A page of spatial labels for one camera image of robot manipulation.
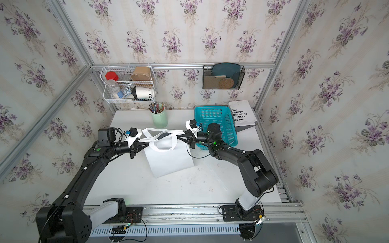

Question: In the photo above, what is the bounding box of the round woven rattan coaster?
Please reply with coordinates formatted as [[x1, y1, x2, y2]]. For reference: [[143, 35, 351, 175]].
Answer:
[[218, 78, 235, 89]]

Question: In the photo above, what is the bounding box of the clear glass jar blue label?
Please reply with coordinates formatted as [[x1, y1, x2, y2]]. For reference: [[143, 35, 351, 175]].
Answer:
[[106, 80, 124, 99]]

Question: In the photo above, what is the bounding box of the teal plastic basket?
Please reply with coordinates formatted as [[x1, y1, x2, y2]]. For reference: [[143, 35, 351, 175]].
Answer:
[[194, 106, 238, 146]]

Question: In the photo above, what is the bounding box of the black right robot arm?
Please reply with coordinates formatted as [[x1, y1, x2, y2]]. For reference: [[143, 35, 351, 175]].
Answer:
[[177, 123, 279, 215]]

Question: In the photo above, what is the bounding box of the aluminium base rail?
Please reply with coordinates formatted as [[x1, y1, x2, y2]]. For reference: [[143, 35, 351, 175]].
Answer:
[[141, 202, 308, 225]]

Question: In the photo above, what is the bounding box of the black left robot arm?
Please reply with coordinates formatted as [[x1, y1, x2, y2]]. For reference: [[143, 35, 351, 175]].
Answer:
[[35, 127, 148, 243]]

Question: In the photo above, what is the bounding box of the white paper cup black lid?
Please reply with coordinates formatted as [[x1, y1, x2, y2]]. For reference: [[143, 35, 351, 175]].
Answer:
[[131, 86, 155, 99]]

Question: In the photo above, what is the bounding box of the red lid jar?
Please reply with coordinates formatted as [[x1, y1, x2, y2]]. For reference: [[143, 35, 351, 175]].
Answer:
[[105, 71, 119, 82]]

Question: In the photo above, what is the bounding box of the black mesh wall organizer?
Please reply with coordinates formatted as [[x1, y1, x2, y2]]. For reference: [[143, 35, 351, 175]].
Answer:
[[202, 62, 246, 90]]

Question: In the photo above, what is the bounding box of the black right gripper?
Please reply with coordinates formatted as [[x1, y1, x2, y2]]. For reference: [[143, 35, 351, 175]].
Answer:
[[176, 130, 214, 149]]

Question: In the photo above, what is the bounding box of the white book black lettering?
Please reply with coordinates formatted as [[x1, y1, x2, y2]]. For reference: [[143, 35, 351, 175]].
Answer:
[[228, 100, 256, 127]]

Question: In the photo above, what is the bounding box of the white insulated delivery bag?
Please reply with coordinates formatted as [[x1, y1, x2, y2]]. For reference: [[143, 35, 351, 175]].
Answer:
[[140, 128, 194, 178]]

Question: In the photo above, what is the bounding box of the white wire wall basket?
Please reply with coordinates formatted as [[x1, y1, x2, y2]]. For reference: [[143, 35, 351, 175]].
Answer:
[[100, 65, 157, 104]]

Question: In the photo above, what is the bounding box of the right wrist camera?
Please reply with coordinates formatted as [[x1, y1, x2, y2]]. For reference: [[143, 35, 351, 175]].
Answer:
[[185, 119, 201, 134]]

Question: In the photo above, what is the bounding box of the green pencil cup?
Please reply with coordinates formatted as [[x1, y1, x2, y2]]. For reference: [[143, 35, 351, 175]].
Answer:
[[149, 102, 168, 129]]

